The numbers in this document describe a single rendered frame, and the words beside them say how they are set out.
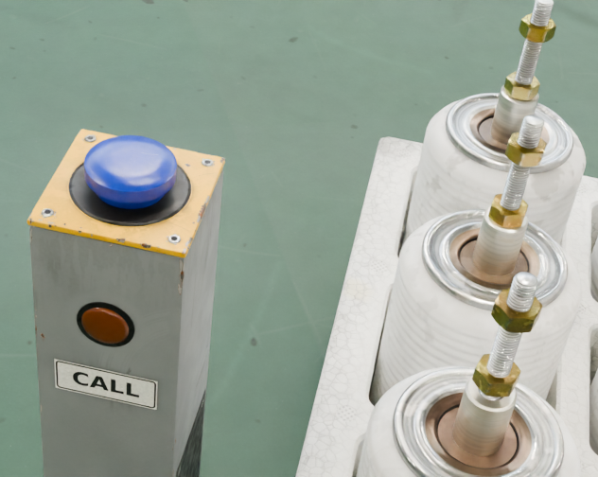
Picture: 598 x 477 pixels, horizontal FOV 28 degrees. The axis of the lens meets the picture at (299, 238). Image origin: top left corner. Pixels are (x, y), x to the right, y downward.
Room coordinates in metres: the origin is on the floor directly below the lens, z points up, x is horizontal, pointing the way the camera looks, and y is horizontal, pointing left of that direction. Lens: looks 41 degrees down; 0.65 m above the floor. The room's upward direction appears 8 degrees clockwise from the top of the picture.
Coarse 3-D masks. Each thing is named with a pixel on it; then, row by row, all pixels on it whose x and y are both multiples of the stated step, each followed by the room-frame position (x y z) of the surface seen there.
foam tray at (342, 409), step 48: (384, 144) 0.65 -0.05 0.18; (384, 192) 0.60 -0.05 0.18; (384, 240) 0.55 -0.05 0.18; (576, 240) 0.58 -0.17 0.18; (384, 288) 0.51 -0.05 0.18; (336, 336) 0.47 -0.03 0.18; (576, 336) 0.49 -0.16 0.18; (336, 384) 0.43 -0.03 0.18; (576, 384) 0.45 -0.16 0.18; (336, 432) 0.40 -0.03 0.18; (576, 432) 0.42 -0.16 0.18
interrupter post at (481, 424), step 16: (464, 400) 0.34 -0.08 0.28; (480, 400) 0.34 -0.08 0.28; (496, 400) 0.34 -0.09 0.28; (512, 400) 0.34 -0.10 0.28; (464, 416) 0.34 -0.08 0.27; (480, 416) 0.34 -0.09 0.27; (496, 416) 0.34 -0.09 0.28; (464, 432) 0.34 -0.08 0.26; (480, 432) 0.34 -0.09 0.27; (496, 432) 0.34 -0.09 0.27; (464, 448) 0.34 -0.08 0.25; (480, 448) 0.34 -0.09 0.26; (496, 448) 0.34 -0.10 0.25
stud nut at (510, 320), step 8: (504, 296) 0.35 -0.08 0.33; (496, 304) 0.34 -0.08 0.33; (504, 304) 0.34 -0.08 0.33; (536, 304) 0.35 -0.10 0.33; (496, 312) 0.34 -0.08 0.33; (504, 312) 0.34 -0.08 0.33; (512, 312) 0.34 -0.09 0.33; (520, 312) 0.34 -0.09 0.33; (528, 312) 0.34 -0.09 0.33; (536, 312) 0.34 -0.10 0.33; (496, 320) 0.34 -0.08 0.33; (504, 320) 0.34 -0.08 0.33; (512, 320) 0.34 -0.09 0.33; (520, 320) 0.34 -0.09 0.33; (528, 320) 0.34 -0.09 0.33; (536, 320) 0.34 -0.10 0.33; (504, 328) 0.34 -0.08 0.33; (512, 328) 0.34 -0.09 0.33; (520, 328) 0.34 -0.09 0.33; (528, 328) 0.34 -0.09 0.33
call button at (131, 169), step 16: (112, 144) 0.42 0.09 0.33; (128, 144) 0.42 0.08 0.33; (144, 144) 0.42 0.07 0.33; (160, 144) 0.42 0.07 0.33; (96, 160) 0.40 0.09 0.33; (112, 160) 0.40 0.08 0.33; (128, 160) 0.41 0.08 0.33; (144, 160) 0.41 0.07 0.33; (160, 160) 0.41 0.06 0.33; (96, 176) 0.39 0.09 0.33; (112, 176) 0.39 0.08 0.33; (128, 176) 0.39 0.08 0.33; (144, 176) 0.40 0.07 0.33; (160, 176) 0.40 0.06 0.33; (96, 192) 0.39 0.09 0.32; (112, 192) 0.39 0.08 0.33; (128, 192) 0.39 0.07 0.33; (144, 192) 0.39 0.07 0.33; (160, 192) 0.39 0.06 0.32; (128, 208) 0.39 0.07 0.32
